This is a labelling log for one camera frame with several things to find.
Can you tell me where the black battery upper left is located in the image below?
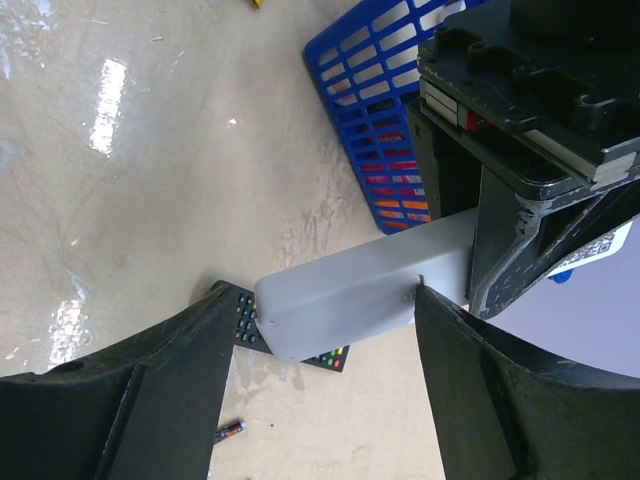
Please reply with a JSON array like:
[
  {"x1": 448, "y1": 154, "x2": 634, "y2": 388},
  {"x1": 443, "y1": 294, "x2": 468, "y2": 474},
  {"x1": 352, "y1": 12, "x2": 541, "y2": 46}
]
[{"x1": 214, "y1": 419, "x2": 247, "y2": 445}]

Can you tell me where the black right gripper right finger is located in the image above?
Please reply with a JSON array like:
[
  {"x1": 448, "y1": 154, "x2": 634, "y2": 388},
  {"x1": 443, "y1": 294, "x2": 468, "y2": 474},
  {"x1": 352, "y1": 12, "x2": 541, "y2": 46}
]
[{"x1": 415, "y1": 285, "x2": 639, "y2": 479}]

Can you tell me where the white air conditioner remote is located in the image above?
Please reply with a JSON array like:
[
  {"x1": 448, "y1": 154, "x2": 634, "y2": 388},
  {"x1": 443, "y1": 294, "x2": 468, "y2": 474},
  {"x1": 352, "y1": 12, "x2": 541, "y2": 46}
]
[{"x1": 261, "y1": 209, "x2": 477, "y2": 345}]

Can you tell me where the blue plastic basket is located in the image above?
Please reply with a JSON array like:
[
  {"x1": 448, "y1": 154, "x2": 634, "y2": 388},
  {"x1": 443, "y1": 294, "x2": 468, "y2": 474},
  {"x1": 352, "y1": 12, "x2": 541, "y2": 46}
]
[{"x1": 302, "y1": 0, "x2": 476, "y2": 235}]

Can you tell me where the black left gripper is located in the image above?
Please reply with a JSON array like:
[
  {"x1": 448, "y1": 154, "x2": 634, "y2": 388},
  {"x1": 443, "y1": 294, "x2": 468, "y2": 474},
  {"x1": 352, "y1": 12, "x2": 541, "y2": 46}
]
[{"x1": 412, "y1": 1, "x2": 639, "y2": 200}]

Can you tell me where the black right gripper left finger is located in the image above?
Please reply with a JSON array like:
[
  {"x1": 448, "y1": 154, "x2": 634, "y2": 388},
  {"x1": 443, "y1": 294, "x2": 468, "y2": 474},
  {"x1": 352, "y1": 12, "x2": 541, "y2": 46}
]
[{"x1": 1, "y1": 284, "x2": 235, "y2": 479}]

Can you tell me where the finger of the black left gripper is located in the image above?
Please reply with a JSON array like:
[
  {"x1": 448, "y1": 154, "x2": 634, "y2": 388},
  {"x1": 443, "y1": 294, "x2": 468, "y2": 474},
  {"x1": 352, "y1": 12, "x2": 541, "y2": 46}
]
[{"x1": 467, "y1": 169, "x2": 639, "y2": 320}]

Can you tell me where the black TV remote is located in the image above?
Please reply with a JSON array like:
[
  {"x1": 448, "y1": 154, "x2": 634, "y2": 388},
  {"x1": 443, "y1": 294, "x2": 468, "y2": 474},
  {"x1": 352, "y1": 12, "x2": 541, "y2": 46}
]
[{"x1": 208, "y1": 278, "x2": 350, "y2": 373}]

